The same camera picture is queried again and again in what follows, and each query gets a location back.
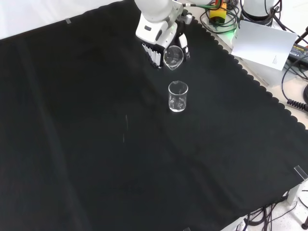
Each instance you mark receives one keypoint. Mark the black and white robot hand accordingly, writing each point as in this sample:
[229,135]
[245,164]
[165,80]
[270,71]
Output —
[154,31]

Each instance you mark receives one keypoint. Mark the small clear glass beaker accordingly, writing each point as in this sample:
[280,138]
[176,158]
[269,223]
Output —
[172,57]

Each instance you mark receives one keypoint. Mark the yellow stop button box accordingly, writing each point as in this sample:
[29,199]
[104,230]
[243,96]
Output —
[217,15]

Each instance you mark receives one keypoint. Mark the clear glass rod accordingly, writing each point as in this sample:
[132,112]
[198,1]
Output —
[125,130]

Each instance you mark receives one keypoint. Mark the pale white board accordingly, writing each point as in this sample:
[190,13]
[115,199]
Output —
[262,43]

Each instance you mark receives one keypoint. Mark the black bench cloth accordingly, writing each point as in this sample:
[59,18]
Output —
[96,144]

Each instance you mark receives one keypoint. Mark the black power adapter yellow label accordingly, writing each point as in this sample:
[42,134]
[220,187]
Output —
[299,51]

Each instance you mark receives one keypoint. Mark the black tripod leg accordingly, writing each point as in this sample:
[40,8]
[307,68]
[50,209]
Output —
[302,36]

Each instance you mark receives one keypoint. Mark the white bench leg bracket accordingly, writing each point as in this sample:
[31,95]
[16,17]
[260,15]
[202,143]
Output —
[298,192]

